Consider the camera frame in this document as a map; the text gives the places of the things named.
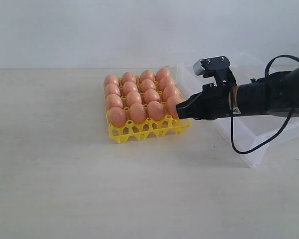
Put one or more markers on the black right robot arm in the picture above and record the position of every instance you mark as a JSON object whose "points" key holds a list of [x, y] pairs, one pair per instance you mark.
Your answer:
{"points": [[274, 94]]}

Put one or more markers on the yellow plastic egg tray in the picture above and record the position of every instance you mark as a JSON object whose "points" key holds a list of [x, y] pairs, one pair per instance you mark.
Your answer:
{"points": [[149, 127]]}

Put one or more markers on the brown egg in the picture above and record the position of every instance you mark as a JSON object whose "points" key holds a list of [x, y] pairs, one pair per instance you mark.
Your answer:
{"points": [[165, 82], [170, 91], [133, 97], [147, 84], [128, 77], [113, 100], [111, 79], [112, 88], [156, 110], [117, 117], [151, 95], [146, 74], [171, 105], [129, 86], [137, 113], [161, 73]]}

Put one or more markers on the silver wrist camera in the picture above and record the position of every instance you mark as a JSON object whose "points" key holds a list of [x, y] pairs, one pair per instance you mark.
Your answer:
{"points": [[216, 67]]}

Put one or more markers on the clear plastic bin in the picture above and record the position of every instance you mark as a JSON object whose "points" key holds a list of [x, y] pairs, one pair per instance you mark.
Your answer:
{"points": [[250, 136]]}

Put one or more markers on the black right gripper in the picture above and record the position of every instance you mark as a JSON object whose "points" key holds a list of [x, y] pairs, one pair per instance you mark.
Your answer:
{"points": [[213, 101]]}

